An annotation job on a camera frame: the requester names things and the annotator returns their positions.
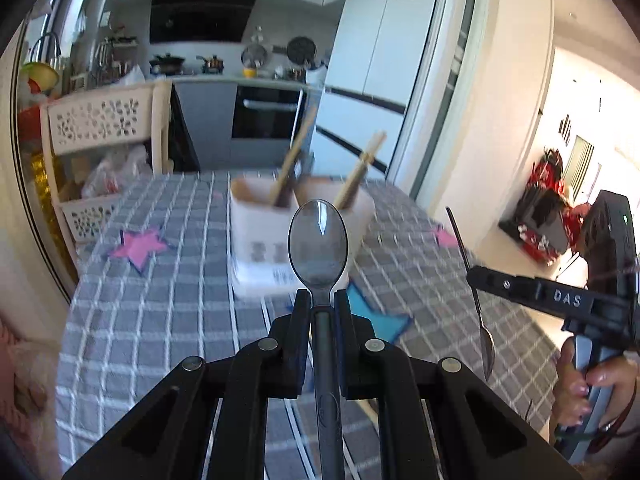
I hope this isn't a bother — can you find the white refrigerator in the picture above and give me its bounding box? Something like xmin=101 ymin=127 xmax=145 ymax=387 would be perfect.
xmin=307 ymin=0 xmax=447 ymax=187

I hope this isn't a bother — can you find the black range hood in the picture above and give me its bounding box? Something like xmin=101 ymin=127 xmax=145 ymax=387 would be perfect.
xmin=148 ymin=0 xmax=259 ymax=46

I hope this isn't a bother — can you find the metal spoon black handle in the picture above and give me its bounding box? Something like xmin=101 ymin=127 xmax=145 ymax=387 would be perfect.
xmin=287 ymin=199 xmax=349 ymax=480

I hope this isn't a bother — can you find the white plastic storage rack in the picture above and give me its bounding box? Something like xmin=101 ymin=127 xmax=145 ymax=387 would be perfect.
xmin=39 ymin=81 xmax=174 ymax=257

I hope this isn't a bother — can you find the white plastic utensil holder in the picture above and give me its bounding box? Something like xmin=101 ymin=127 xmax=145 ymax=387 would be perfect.
xmin=227 ymin=172 xmax=376 ymax=302

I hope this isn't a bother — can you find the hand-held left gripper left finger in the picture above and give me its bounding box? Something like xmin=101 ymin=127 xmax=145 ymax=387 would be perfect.
xmin=62 ymin=288 xmax=312 ymax=480

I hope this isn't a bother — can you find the metal kitchen faucet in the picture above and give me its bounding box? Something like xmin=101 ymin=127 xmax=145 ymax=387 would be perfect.
xmin=29 ymin=32 xmax=64 ymax=69

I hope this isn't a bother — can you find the yellow plastic bowl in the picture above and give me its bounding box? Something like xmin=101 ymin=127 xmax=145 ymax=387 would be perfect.
xmin=19 ymin=62 xmax=61 ymax=89

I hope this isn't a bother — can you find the slim metal spoon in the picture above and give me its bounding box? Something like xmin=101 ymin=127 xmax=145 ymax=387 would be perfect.
xmin=444 ymin=206 xmax=497 ymax=382

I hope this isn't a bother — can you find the black wok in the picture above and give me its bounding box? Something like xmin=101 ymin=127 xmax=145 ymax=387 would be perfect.
xmin=149 ymin=52 xmax=186 ymax=76

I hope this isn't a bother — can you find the bamboo chopstick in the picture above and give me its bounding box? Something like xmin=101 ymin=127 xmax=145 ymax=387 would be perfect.
xmin=269 ymin=104 xmax=319 ymax=207

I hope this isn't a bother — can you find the clear plastic bag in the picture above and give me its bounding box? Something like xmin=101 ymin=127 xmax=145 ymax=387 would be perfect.
xmin=81 ymin=144 xmax=152 ymax=199

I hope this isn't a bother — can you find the round metal strainer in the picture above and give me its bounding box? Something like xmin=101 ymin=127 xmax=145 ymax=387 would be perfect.
xmin=241 ymin=42 xmax=271 ymax=69

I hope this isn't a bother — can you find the grey kitchen counter cabinet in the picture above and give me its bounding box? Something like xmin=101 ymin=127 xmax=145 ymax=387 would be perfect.
xmin=172 ymin=75 xmax=326 ymax=174

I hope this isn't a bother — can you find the black built-in oven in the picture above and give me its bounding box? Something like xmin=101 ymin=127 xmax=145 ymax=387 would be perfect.
xmin=230 ymin=84 xmax=306 ymax=142

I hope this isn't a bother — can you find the white plastic bag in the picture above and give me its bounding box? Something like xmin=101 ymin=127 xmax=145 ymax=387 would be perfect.
xmin=117 ymin=64 xmax=147 ymax=86

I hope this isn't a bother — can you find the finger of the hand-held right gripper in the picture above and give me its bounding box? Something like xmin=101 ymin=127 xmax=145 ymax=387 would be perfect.
xmin=465 ymin=265 xmax=541 ymax=307

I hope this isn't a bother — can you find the round black hanging pan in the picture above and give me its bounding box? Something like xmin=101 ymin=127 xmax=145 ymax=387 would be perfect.
xmin=286 ymin=35 xmax=319 ymax=66

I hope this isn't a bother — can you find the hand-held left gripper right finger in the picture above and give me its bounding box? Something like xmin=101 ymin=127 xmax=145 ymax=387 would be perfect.
xmin=333 ymin=289 xmax=584 ymax=480

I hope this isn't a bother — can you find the person's right hand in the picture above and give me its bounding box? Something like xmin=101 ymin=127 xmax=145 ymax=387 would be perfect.
xmin=549 ymin=337 xmax=640 ymax=429

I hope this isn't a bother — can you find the gold foil wrapping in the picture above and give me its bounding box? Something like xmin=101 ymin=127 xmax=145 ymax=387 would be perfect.
xmin=29 ymin=152 xmax=62 ymax=242

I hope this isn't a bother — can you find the red and black equipment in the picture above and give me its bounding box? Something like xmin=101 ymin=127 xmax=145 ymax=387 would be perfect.
xmin=499 ymin=147 xmax=592 ymax=267

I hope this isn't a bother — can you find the beige patterned chopstick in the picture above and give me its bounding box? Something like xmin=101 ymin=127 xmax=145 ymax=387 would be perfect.
xmin=345 ymin=130 xmax=389 ymax=201
xmin=334 ymin=132 xmax=383 ymax=209

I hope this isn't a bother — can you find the grey checked tablecloth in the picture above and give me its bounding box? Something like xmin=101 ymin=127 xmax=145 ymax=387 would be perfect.
xmin=55 ymin=167 xmax=562 ymax=480

